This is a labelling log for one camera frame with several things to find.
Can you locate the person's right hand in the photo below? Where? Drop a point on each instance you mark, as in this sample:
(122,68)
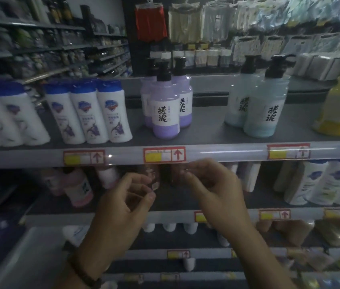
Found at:
(221,195)

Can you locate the row of hanging pale garments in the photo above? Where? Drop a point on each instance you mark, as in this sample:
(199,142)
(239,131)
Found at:
(293,13)

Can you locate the row of white lotion bottles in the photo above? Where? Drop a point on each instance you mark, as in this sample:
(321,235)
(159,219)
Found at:
(320,183)

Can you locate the pale grey hanging shorts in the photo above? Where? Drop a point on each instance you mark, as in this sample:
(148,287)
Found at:
(217,24)

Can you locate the grey metal shelf unit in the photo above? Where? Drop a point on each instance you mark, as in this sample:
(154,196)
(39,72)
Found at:
(212,123)

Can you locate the pink bottle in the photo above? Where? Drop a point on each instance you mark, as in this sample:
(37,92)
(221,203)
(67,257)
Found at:
(79,189)

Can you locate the person's left hand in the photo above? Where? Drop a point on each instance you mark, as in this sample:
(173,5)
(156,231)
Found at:
(112,216)

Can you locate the purple pump bottle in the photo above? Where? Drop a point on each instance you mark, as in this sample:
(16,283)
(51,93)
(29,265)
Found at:
(165,114)
(145,99)
(185,105)

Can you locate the red hanging shorts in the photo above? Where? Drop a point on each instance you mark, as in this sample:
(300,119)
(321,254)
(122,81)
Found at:
(151,24)

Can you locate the background shelves of goods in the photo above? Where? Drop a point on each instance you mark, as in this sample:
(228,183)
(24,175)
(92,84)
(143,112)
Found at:
(46,42)

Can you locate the person's right forearm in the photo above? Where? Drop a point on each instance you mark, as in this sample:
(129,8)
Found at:
(260,258)

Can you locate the person's left forearm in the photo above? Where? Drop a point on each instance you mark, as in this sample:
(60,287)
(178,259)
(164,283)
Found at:
(79,275)

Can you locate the person's left thumb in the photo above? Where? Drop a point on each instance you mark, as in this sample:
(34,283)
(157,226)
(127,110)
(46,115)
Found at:
(146,200)

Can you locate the person's right thumb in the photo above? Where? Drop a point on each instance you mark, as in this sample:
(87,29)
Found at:
(194,180)

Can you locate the brown bottle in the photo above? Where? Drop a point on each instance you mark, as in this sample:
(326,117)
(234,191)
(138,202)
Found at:
(153,177)

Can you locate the light blue pump bottle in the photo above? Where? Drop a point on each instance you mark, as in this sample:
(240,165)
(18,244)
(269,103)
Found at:
(265,114)
(239,102)

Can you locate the cream hanging shorts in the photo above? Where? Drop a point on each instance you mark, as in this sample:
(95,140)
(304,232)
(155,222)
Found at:
(184,24)

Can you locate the red-framed price tag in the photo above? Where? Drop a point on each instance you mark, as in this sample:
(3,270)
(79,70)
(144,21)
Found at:
(84,158)
(178,254)
(288,151)
(199,217)
(164,154)
(275,214)
(338,213)

